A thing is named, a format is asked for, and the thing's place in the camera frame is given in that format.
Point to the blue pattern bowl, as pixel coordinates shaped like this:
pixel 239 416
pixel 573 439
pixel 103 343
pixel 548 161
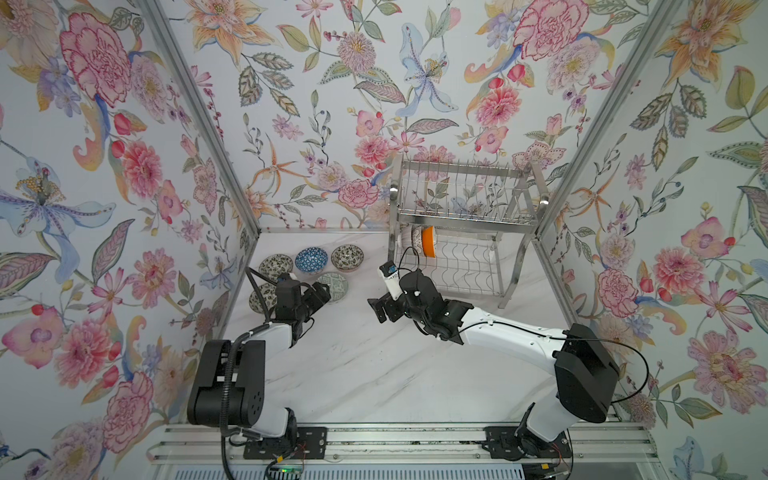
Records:
pixel 311 260

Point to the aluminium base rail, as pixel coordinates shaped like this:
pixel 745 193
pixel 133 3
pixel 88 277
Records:
pixel 431 443

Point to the two-tier steel dish rack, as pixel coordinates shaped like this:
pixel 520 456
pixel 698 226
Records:
pixel 484 214

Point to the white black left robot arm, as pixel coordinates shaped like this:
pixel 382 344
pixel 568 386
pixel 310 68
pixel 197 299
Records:
pixel 228 391

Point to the plain white bowl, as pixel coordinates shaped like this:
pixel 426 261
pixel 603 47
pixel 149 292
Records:
pixel 429 241

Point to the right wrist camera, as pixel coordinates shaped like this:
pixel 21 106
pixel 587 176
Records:
pixel 390 275

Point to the dark floral bowl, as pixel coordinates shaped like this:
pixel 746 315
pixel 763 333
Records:
pixel 265 297

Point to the green leaf pattern bowl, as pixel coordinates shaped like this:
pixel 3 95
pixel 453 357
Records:
pixel 275 265

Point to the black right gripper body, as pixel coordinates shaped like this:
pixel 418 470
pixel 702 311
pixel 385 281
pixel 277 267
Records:
pixel 418 318

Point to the brown mandala pattern bowl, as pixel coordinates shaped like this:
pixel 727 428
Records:
pixel 416 239

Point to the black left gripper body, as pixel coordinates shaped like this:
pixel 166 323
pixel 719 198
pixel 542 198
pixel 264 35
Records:
pixel 301 313

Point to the dark speckled bowl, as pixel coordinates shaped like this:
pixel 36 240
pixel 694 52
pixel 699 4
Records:
pixel 347 257

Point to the pale green pattern bowl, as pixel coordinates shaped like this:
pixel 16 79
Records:
pixel 337 284

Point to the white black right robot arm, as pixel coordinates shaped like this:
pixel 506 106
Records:
pixel 584 371

